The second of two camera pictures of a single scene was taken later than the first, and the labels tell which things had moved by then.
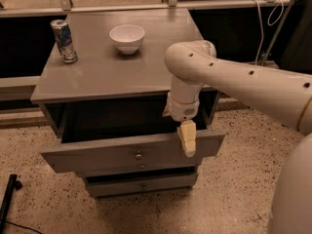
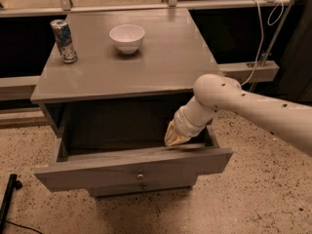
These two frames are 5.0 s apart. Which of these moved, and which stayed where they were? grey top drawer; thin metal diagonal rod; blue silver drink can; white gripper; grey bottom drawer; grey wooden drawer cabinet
Moved: white gripper; grey top drawer
Stayed: thin metal diagonal rod; blue silver drink can; grey bottom drawer; grey wooden drawer cabinet
